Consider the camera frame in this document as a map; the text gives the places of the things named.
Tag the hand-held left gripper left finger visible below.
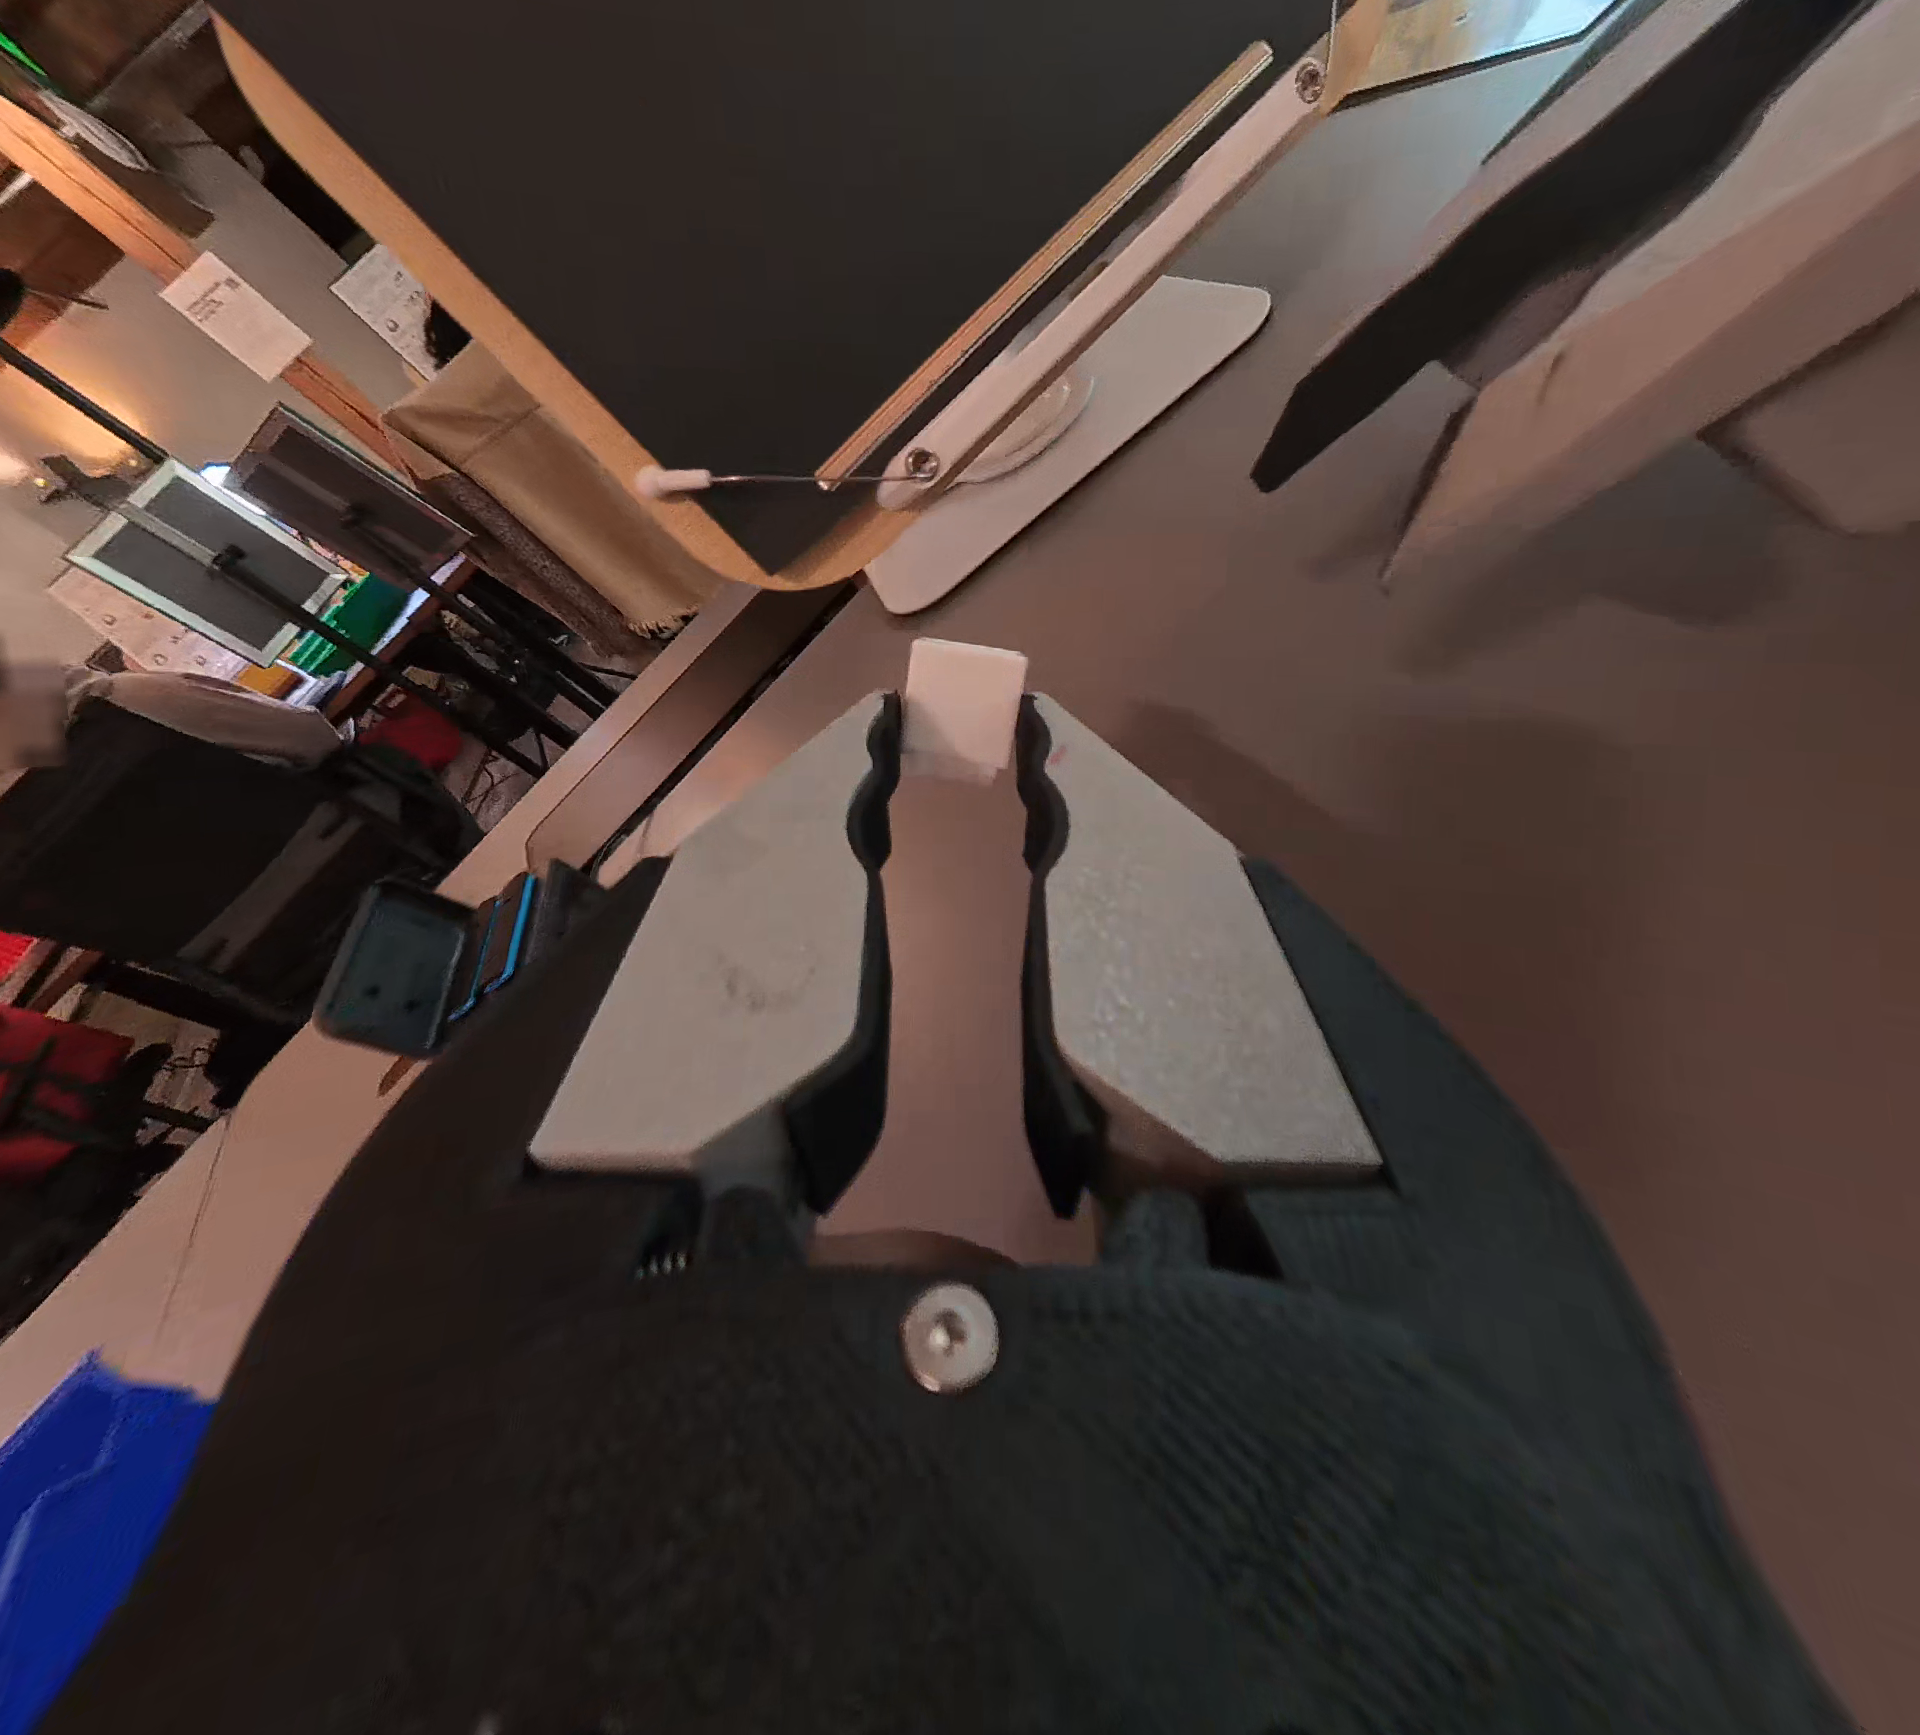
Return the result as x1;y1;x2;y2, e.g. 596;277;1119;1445
525;691;907;1215

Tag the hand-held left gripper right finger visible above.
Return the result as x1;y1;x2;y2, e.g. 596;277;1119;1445
1013;691;1386;1221

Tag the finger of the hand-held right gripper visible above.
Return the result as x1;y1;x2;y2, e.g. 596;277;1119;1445
1376;116;1920;589
1247;0;1920;495

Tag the small white plastic block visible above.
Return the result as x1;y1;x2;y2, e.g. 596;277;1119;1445
897;637;1032;785

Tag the blue plastic bin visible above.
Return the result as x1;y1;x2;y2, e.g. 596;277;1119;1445
0;1347;221;1735

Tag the white board stand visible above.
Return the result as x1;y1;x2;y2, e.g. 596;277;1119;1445
862;40;1340;619

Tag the black charging case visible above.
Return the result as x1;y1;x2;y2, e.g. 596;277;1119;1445
312;861;605;1065

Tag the green bin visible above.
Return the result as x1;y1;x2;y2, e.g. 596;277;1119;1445
281;569;419;705

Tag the dark framed grey panel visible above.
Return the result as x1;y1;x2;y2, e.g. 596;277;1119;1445
228;403;481;569

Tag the red bag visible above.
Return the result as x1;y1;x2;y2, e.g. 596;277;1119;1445
0;931;139;1173

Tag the small white paper notice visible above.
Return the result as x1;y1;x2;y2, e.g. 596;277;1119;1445
326;243;439;345

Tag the large white paper notice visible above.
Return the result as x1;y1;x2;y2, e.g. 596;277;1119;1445
155;249;318;387

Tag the black board with wooden frame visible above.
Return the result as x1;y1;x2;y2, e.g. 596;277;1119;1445
42;0;1389;597

